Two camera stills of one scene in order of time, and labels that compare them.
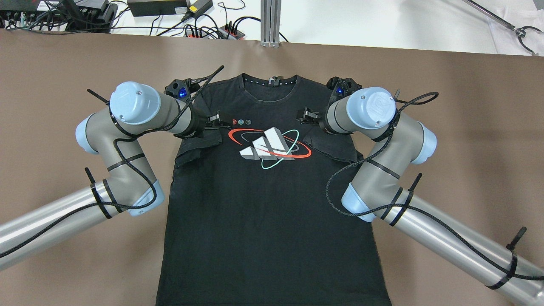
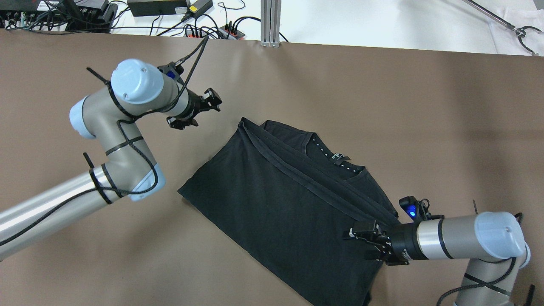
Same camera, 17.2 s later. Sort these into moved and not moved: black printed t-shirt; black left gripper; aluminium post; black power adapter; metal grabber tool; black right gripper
Moved: black printed t-shirt; black left gripper; black right gripper
Not moved: aluminium post; metal grabber tool; black power adapter
